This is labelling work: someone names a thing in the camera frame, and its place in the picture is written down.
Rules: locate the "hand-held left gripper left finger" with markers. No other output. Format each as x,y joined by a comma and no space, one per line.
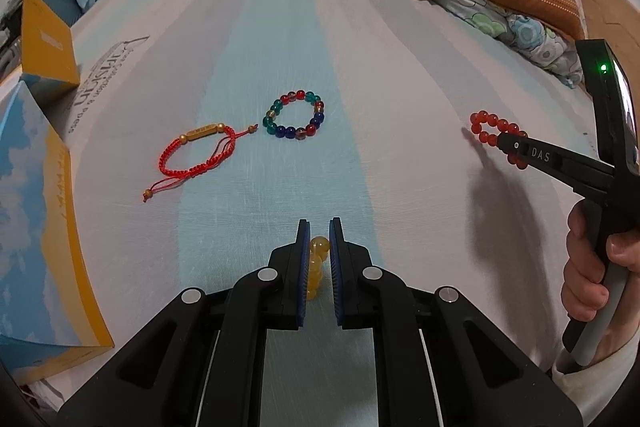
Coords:
301,277

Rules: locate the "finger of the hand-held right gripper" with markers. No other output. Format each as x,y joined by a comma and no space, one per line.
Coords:
550,157

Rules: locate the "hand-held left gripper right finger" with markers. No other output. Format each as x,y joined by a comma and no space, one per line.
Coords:
338,277

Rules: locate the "blue and yellow cardboard box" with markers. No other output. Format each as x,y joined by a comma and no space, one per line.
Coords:
30,207

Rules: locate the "person's right forearm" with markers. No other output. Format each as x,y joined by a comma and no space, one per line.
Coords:
600,387

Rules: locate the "person's right hand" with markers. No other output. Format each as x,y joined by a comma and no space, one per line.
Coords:
580,267

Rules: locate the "wooden headboard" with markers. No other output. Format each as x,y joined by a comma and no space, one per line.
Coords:
610,2

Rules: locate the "floral quilt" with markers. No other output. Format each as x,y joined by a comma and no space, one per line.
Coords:
525,34

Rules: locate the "striped mattress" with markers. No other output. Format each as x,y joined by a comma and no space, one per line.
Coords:
320,32

